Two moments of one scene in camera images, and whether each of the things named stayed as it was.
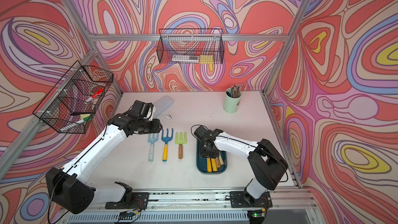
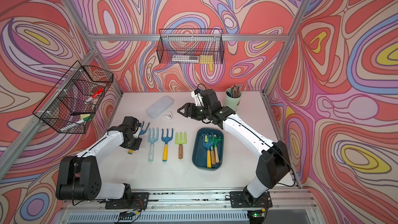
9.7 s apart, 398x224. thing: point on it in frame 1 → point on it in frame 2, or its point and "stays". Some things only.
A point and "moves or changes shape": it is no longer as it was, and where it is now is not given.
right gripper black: [202, 152] → [190, 111]
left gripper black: [156, 127] → [137, 144]
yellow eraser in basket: [206, 58] stays
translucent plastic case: [162, 104] stays
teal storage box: [201, 162] moves or changes shape
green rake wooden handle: [181, 142] stays
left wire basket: [69, 106] stays
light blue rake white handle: [152, 139] stays
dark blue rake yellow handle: [165, 158] stays
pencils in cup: [235, 91] stays
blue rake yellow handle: [214, 165] moves or changes shape
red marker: [95, 95] stays
